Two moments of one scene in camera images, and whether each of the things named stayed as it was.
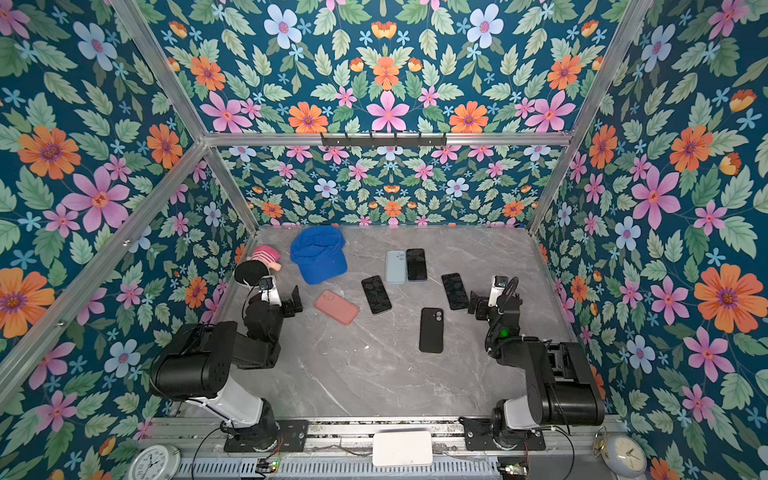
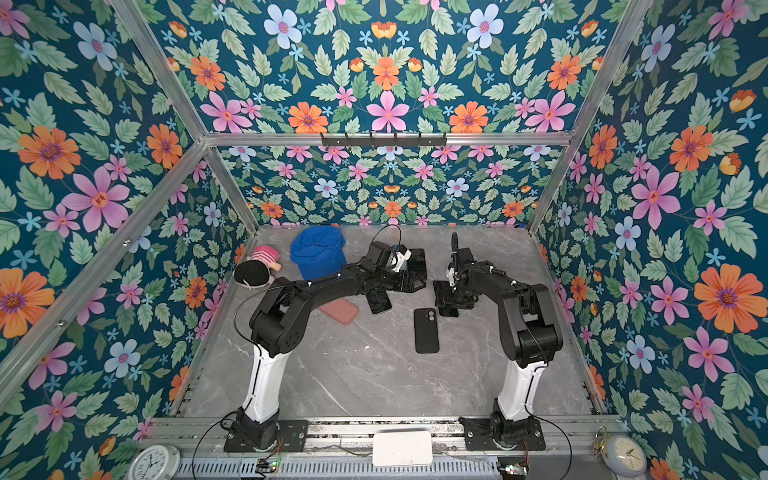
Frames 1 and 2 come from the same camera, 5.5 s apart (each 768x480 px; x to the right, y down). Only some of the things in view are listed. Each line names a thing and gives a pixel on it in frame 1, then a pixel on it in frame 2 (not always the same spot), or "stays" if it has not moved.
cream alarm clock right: (623, 454) stays
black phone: (376, 294) stays
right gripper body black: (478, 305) → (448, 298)
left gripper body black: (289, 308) → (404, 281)
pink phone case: (336, 307) stays
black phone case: (431, 330) stays
